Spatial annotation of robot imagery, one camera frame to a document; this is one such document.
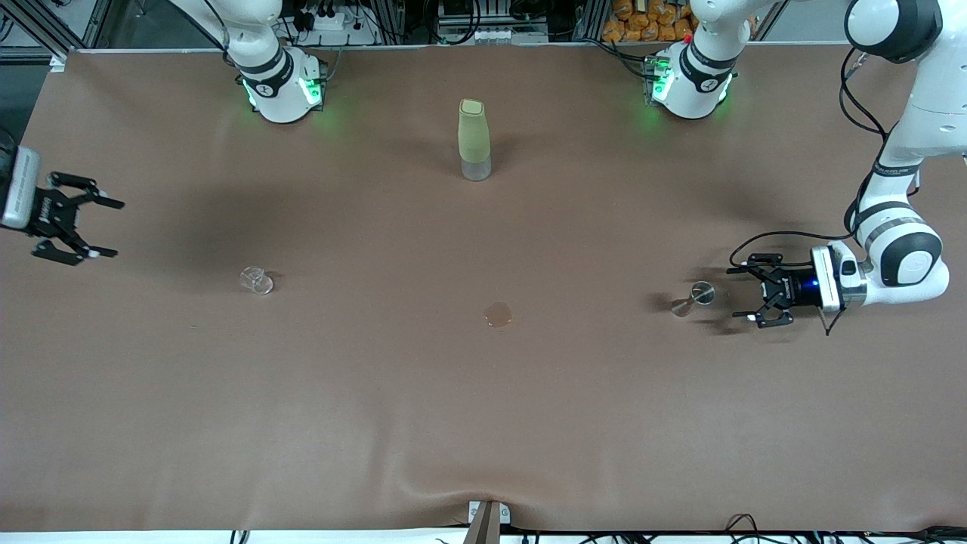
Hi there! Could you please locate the steel double jigger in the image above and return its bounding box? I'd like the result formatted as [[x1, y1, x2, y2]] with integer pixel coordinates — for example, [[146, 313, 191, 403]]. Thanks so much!
[[670, 281, 716, 318]]

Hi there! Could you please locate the orange snack bag pile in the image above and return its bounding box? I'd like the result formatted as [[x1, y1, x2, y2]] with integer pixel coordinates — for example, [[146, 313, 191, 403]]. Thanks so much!
[[602, 0, 700, 43]]

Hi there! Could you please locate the white power strip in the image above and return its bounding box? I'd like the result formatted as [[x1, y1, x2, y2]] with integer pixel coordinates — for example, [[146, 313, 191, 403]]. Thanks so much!
[[298, 8, 375, 36]]

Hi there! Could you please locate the brown table cover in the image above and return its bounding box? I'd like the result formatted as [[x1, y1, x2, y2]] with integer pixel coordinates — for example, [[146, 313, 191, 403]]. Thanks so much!
[[0, 42, 967, 533]]

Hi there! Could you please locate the olive green tall bottle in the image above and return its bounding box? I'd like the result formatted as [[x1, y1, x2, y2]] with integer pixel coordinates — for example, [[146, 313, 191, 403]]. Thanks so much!
[[458, 98, 493, 182]]

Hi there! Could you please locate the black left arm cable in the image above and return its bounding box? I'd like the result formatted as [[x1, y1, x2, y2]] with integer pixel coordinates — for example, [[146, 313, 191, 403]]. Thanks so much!
[[728, 45, 921, 337]]

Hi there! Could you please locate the aluminium frame post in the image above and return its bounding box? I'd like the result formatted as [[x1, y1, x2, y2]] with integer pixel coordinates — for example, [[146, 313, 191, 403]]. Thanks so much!
[[23, 0, 116, 55]]

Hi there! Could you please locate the metal table clamp bracket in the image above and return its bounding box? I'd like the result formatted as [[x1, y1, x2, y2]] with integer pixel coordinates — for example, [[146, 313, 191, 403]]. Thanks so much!
[[464, 500, 511, 544]]

